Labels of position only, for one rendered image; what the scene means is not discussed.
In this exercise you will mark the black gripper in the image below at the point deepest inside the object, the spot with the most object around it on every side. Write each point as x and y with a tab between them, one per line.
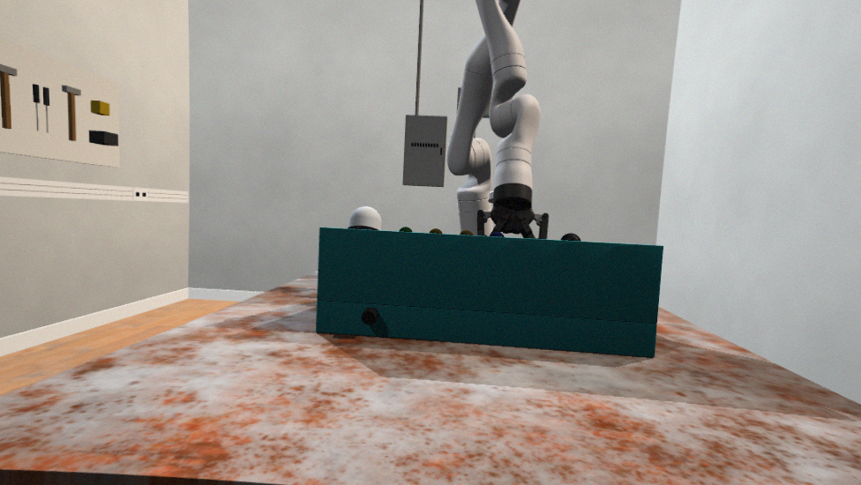
513	213

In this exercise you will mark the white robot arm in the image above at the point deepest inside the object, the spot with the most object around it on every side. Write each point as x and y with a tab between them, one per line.
495	68

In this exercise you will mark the dark teal console box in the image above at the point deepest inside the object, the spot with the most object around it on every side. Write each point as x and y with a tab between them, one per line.
563	294

